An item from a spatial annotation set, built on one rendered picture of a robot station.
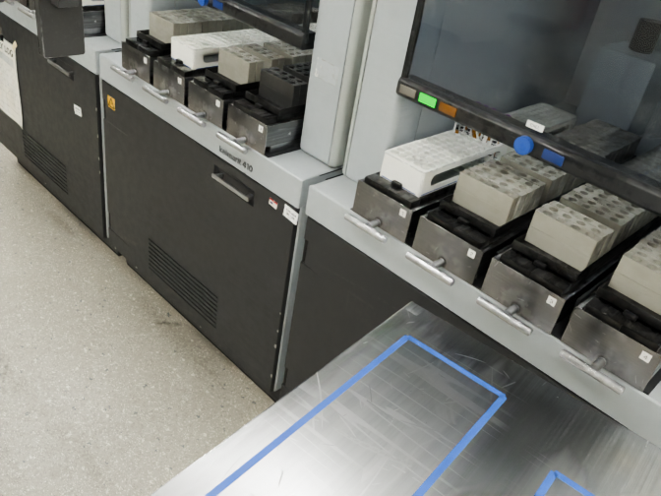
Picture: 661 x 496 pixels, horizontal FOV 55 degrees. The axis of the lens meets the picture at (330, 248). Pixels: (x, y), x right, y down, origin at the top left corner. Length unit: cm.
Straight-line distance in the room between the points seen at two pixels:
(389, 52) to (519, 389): 68
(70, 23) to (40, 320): 167
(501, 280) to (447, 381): 33
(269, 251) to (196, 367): 55
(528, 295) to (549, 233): 11
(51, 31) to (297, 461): 44
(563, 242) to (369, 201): 36
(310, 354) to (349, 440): 83
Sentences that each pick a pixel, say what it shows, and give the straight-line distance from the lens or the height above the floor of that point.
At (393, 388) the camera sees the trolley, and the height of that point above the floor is 82.
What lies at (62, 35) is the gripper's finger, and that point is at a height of 120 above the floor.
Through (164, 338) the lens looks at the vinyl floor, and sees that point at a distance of 201.
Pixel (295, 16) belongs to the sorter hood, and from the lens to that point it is 139.
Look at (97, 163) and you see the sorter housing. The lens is 214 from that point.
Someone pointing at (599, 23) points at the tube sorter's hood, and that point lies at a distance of 102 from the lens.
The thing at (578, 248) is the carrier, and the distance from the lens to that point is 109.
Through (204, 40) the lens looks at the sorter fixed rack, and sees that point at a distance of 170.
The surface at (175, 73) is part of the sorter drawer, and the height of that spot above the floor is 81.
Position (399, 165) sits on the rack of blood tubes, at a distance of 119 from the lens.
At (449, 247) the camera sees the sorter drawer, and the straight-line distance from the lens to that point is 112.
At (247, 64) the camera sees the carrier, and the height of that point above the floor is 87.
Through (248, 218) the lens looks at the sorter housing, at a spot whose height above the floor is 56.
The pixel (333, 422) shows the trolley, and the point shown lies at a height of 82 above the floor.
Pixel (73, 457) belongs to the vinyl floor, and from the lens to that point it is 174.
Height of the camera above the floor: 135
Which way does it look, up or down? 33 degrees down
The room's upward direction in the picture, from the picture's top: 10 degrees clockwise
